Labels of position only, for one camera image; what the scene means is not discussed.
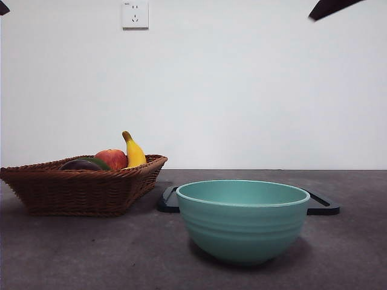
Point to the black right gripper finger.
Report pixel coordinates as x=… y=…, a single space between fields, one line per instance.
x=329 y=7

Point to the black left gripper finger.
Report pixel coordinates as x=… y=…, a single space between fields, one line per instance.
x=3 y=10

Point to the dark purple plum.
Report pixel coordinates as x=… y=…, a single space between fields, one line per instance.
x=78 y=165

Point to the teal ribbed bowl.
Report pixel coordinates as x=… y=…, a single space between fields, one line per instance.
x=243 y=229

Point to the green avocado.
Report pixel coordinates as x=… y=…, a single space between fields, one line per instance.
x=102 y=163

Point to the red yellow apple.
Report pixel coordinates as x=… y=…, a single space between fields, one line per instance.
x=113 y=158

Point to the yellow banana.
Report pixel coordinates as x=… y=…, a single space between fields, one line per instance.
x=135 y=154

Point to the brown wicker basket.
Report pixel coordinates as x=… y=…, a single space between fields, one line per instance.
x=75 y=193

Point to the black rectangular tray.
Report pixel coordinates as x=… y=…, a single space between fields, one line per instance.
x=167 y=206

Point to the white wall socket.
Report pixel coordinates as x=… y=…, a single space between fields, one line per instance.
x=135 y=15

